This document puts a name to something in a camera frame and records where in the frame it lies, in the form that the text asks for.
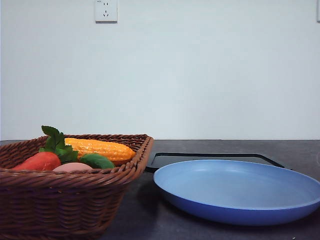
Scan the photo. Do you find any green cucumber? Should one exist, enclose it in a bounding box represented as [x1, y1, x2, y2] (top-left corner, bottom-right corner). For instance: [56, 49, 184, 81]
[80, 153, 115, 169]

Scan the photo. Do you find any orange carrot with green leaves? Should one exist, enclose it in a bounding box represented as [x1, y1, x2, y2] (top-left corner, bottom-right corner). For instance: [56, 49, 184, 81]
[13, 125, 79, 171]

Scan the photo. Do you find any yellow corn cob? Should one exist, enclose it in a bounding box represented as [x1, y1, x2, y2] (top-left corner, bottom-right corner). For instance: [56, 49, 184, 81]
[64, 137, 136, 162]

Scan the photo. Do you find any white wall power socket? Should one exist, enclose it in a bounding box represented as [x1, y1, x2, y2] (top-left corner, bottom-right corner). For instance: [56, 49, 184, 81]
[95, 0, 118, 24]

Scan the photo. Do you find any brown woven wicker basket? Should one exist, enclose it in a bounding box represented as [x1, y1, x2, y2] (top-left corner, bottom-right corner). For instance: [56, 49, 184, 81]
[0, 134, 153, 240]

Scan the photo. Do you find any brown egg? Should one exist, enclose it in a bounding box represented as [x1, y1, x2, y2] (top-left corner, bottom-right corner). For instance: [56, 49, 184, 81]
[52, 162, 93, 172]

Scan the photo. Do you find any blue round plate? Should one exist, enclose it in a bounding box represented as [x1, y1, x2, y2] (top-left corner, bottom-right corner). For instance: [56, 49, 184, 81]
[153, 159, 320, 226]

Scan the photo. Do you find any black rectangular tray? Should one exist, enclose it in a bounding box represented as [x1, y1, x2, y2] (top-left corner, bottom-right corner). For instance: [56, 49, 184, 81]
[146, 153, 285, 174]

